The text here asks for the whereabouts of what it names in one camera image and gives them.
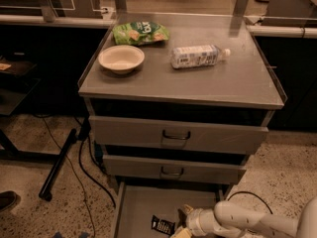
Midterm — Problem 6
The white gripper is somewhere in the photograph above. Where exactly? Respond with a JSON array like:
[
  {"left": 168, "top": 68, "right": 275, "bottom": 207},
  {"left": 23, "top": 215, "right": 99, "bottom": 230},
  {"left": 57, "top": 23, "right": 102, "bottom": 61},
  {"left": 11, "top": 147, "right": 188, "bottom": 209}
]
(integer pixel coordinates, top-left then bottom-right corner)
[{"left": 170, "top": 204, "right": 231, "bottom": 238}]

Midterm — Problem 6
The black rxbar chocolate bar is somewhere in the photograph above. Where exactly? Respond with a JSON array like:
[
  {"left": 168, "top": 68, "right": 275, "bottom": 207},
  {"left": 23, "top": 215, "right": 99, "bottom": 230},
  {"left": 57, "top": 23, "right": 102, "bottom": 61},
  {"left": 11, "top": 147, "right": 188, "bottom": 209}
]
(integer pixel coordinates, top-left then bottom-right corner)
[{"left": 152, "top": 215, "right": 175, "bottom": 236}]

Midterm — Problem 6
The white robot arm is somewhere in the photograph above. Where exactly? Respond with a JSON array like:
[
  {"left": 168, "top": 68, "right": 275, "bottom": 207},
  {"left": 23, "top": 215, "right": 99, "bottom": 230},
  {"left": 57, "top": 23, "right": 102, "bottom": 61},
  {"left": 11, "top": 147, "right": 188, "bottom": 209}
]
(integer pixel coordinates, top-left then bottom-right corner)
[{"left": 171, "top": 197, "right": 317, "bottom": 238}]

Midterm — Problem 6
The grey open bottom drawer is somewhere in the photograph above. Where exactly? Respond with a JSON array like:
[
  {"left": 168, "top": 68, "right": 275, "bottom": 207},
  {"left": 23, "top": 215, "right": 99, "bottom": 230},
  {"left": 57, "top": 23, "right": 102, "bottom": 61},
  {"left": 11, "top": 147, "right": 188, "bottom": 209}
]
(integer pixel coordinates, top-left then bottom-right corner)
[{"left": 110, "top": 179, "right": 224, "bottom": 238}]

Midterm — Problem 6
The grey middle drawer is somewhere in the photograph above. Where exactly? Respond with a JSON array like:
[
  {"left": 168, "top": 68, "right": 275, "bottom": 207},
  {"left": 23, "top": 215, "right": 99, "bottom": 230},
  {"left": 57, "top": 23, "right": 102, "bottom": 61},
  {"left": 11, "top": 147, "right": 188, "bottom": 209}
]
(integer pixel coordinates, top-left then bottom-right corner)
[{"left": 103, "top": 155, "right": 246, "bottom": 184}]

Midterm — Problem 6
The grey top drawer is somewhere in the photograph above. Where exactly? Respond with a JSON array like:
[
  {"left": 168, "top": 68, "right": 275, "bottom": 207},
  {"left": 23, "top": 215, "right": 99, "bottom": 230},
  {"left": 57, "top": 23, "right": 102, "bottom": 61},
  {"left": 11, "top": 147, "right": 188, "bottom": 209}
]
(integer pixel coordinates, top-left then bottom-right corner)
[{"left": 89, "top": 116, "right": 268, "bottom": 155}]

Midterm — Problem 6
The grey metal drawer cabinet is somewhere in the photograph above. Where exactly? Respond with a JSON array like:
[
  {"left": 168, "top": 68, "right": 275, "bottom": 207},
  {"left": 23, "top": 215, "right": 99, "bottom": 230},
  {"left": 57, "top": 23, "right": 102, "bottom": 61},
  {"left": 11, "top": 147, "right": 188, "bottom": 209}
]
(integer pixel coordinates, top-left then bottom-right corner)
[{"left": 77, "top": 11, "right": 287, "bottom": 193}]

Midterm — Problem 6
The blue object on floor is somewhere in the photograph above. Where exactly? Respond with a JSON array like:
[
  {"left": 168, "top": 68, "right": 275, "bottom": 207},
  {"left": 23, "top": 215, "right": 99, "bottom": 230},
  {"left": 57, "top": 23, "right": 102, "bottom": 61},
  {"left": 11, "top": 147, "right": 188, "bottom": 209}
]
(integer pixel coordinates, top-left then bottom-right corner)
[{"left": 52, "top": 231, "right": 90, "bottom": 238}]

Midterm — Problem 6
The clear plastic water bottle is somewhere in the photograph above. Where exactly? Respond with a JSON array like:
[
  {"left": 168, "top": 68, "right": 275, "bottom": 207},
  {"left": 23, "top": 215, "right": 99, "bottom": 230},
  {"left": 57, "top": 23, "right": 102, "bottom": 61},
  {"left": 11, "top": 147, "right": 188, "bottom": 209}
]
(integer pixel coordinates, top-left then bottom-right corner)
[{"left": 170, "top": 45, "right": 231, "bottom": 69}]

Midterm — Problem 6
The white paper bowl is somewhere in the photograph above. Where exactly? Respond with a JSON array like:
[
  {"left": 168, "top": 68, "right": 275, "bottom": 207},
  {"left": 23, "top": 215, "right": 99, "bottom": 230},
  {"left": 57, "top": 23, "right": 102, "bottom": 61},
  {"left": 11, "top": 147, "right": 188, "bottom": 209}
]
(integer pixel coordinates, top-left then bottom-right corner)
[{"left": 98, "top": 45, "right": 145, "bottom": 74}]

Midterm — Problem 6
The dark shoe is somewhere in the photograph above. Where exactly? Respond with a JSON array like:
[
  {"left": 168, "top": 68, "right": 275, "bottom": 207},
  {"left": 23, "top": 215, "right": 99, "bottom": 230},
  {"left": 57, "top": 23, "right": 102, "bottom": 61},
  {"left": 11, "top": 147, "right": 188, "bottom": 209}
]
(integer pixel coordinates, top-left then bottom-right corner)
[{"left": 0, "top": 190, "right": 18, "bottom": 211}]

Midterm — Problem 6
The green snack chip bag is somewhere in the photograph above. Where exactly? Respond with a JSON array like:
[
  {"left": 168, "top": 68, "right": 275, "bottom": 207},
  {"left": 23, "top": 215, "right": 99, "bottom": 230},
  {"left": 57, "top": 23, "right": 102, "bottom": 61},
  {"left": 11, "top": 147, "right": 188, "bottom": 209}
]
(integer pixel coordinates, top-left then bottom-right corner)
[{"left": 112, "top": 22, "right": 169, "bottom": 46}]

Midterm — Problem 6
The dark side table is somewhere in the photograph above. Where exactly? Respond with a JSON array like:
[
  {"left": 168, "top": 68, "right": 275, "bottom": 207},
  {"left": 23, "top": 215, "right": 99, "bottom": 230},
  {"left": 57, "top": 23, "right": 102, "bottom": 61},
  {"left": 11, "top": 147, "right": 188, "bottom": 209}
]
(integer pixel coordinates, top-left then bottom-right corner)
[{"left": 0, "top": 55, "right": 39, "bottom": 116}]

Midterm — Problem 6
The black floor cable loop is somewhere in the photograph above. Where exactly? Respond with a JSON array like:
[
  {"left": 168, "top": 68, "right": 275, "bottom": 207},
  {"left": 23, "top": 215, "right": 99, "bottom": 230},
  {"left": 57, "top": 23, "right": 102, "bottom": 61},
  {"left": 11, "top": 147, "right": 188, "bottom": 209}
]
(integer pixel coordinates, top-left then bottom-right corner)
[{"left": 227, "top": 190, "right": 274, "bottom": 216}]

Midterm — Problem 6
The black cable left of cabinet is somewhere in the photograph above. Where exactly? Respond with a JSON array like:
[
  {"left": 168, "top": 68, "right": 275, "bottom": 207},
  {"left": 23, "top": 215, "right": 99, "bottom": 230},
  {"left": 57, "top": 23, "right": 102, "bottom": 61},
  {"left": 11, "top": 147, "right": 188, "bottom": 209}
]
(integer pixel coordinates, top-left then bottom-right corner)
[{"left": 77, "top": 116, "right": 117, "bottom": 209}]

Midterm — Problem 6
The black table leg frame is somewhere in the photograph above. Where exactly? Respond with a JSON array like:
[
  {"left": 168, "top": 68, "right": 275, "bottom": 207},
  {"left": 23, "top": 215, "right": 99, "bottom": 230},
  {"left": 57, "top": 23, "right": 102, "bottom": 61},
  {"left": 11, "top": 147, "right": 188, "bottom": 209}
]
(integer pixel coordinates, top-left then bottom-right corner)
[{"left": 0, "top": 129, "right": 76, "bottom": 201}]

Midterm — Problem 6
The grey rail counter ledge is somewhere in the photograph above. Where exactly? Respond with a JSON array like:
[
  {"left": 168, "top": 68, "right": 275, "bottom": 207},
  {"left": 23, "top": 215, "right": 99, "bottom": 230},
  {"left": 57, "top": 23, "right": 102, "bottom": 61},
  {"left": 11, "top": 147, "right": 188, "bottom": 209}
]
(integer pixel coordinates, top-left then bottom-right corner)
[{"left": 0, "top": 15, "right": 115, "bottom": 29}]

